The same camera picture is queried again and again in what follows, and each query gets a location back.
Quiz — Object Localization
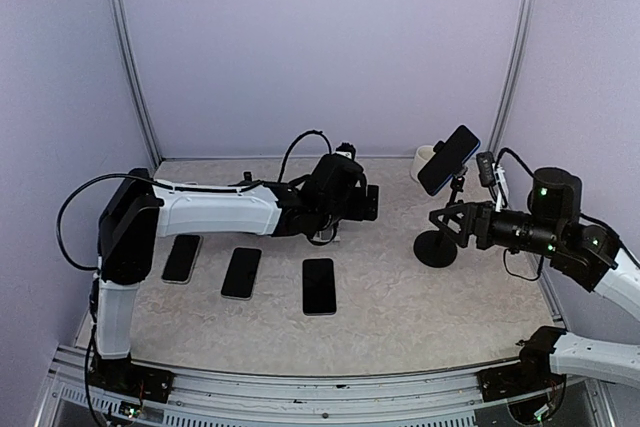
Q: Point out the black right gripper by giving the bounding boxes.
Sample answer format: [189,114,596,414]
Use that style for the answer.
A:
[431,200,565,257]

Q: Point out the white phone stand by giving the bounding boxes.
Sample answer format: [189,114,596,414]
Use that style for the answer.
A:
[310,225,340,246]

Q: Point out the black phone blue edge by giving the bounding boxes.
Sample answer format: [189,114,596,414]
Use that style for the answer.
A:
[417,125,481,196]

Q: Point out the black phone landscape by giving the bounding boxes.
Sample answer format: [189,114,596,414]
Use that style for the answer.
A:
[302,258,337,316]

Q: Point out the black phone clear case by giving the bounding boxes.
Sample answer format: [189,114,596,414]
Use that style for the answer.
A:
[161,234,202,284]

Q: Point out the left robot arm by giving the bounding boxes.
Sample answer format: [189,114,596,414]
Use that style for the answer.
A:
[88,153,379,392]

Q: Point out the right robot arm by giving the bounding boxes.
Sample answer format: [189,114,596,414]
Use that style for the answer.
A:
[429,167,639,391]

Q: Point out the white cup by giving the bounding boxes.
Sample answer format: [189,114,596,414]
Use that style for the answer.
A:
[410,145,435,182]

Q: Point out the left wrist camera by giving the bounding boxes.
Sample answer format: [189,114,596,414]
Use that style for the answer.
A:
[335,142,356,160]

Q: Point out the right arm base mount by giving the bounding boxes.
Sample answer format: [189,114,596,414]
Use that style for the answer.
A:
[477,326,567,402]

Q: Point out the right aluminium frame post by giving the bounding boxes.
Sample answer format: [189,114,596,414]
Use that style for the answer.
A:
[488,0,536,155]

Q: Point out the aluminium frame post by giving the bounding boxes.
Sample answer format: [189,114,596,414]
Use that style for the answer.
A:
[109,0,164,168]
[488,0,536,155]

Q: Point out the front aluminium rail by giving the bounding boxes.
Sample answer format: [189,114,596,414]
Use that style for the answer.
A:
[28,346,616,426]

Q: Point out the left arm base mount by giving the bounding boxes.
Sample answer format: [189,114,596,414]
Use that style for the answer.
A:
[89,361,174,404]

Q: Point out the left aluminium frame post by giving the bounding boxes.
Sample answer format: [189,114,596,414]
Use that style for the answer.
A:
[109,0,164,168]

